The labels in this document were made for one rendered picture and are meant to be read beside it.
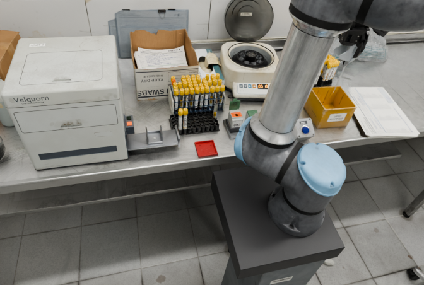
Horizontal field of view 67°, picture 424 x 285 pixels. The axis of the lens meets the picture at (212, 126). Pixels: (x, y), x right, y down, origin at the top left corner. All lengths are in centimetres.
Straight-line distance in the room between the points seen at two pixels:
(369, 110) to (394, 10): 94
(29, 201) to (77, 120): 94
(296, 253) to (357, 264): 122
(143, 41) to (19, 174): 72
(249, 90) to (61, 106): 72
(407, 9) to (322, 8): 12
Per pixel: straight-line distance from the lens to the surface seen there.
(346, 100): 135
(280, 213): 87
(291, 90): 66
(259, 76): 132
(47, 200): 181
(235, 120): 113
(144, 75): 122
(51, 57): 103
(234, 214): 89
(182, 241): 189
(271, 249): 88
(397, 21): 58
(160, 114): 123
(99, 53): 101
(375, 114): 147
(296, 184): 77
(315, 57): 63
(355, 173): 248
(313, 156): 76
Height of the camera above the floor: 170
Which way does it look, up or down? 44 degrees down
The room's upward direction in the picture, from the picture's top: 7 degrees clockwise
